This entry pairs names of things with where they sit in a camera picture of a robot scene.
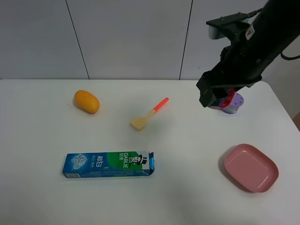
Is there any rainbow speckled ball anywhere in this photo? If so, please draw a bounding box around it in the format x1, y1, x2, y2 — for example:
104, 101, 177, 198
217, 88, 235, 109

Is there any purple lidded air freshener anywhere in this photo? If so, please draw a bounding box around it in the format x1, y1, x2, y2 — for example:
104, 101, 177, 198
221, 92, 244, 114

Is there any orange handled toy spatula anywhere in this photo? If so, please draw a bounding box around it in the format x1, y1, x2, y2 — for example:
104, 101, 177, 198
130, 97, 169, 130

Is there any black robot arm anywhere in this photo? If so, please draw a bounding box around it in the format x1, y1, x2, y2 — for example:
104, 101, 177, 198
196, 0, 300, 109

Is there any yellow mango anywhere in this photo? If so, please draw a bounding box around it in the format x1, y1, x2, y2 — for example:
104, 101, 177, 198
74, 90, 100, 114

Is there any blue green toothpaste box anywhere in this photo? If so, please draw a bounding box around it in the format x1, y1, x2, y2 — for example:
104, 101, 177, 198
62, 151, 155, 178

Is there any pink square plate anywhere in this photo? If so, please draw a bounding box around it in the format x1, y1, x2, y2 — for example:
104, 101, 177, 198
223, 143, 279, 193

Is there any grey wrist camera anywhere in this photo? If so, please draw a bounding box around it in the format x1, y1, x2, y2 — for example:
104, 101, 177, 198
206, 12, 249, 41

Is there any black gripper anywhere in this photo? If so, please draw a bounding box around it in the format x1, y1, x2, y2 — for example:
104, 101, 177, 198
196, 46, 262, 108

